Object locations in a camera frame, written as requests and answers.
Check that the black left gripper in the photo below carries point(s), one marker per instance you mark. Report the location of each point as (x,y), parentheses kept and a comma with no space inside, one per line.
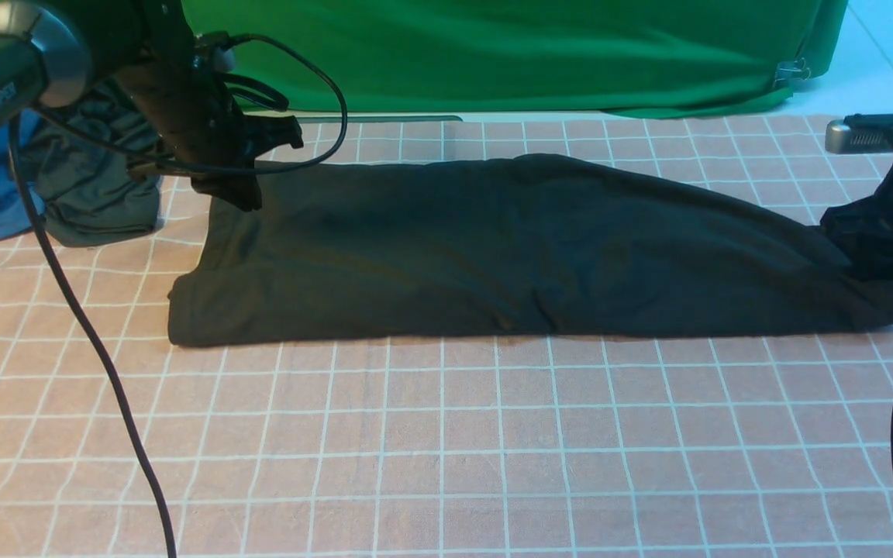
(188,108)

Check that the gray long-sleeved shirt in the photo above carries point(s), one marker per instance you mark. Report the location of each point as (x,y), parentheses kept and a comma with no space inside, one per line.
(538,245)

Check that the dark gray crumpled garment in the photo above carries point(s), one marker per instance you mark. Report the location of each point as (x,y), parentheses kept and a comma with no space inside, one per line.
(88,197)

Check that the metal binder clip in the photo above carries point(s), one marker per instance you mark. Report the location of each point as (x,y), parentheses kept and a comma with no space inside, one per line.
(790,72)

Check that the pink grid tablecloth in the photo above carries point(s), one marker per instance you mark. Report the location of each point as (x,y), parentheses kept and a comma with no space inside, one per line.
(774,447)

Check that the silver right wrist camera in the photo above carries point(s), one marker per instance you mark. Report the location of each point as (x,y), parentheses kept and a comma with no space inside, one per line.
(860,134)

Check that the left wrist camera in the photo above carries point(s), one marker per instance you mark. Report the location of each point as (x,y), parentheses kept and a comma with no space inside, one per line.
(215,52)

